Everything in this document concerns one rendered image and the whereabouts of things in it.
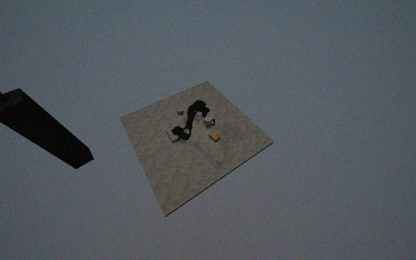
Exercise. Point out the glass french press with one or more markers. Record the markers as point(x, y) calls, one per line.
point(208, 124)

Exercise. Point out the brown rectangular block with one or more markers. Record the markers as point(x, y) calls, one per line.
point(214, 136)

